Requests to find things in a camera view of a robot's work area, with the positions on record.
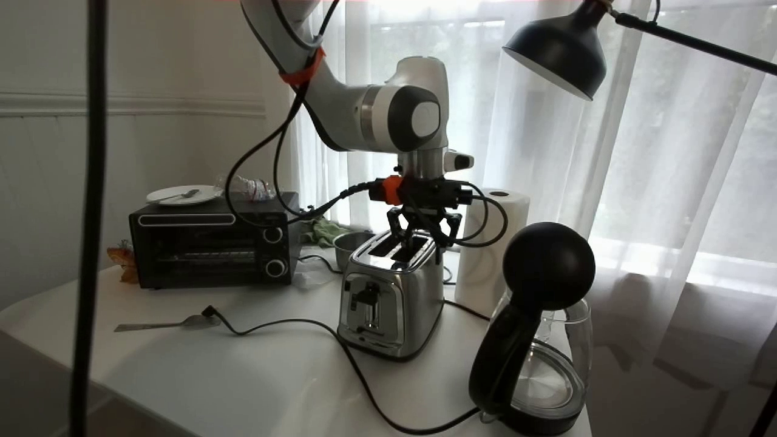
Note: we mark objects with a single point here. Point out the white paper towel roll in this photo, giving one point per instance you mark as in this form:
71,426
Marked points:
481,275

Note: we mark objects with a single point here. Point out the black glass electric kettle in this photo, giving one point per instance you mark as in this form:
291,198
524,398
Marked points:
547,262

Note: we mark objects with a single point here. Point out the silver metal fork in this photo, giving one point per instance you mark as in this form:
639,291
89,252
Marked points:
191,320

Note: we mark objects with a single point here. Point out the black desk lamp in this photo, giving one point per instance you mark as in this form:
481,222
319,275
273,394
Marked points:
559,50

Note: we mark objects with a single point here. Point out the white sheer curtain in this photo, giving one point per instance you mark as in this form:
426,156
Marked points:
688,202

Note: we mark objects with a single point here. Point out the black toaster oven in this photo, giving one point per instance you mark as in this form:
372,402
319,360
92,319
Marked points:
203,250

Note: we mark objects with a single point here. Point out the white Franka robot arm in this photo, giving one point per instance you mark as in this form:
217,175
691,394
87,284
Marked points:
356,111

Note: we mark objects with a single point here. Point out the silver two-slot toaster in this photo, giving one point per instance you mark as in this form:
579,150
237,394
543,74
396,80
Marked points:
389,306

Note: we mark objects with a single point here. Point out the white crumpled paper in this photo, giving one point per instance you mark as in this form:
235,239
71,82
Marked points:
257,190

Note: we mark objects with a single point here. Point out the white round plate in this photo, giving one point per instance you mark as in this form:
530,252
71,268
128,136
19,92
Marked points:
184,194

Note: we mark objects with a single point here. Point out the brown wooden leaf decoration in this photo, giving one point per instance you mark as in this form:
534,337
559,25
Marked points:
123,262

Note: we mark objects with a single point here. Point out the black vertical pole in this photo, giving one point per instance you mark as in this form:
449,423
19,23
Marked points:
89,202

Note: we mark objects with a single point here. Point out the green cloth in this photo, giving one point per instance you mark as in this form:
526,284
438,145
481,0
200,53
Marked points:
330,234

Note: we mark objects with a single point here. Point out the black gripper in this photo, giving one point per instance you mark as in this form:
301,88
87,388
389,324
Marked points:
423,194

